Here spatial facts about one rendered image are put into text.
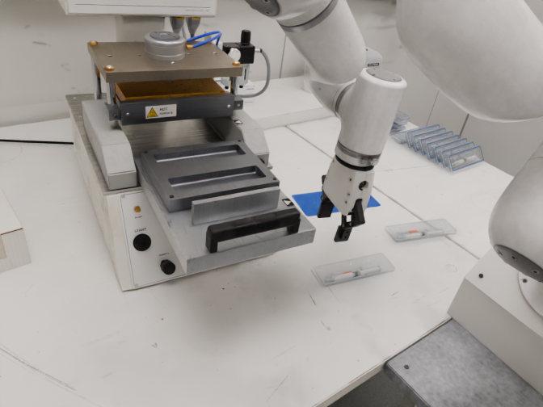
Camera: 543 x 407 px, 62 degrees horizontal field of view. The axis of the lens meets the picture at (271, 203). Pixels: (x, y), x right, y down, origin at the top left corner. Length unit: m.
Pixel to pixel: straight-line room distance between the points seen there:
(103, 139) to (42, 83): 0.68
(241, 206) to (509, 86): 0.43
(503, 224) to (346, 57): 0.30
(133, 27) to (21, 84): 0.51
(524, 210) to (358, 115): 0.36
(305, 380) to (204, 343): 0.18
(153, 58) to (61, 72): 0.62
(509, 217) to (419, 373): 0.43
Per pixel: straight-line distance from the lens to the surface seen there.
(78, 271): 0.97
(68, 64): 1.54
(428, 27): 0.43
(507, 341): 0.95
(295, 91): 1.79
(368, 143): 0.80
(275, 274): 0.96
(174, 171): 0.79
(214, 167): 0.81
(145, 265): 0.90
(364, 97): 0.78
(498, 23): 0.44
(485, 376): 0.94
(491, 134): 3.24
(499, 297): 0.93
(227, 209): 0.71
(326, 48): 0.64
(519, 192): 0.54
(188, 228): 0.70
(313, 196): 1.22
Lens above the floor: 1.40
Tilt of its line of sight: 34 degrees down
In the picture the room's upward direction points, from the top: 9 degrees clockwise
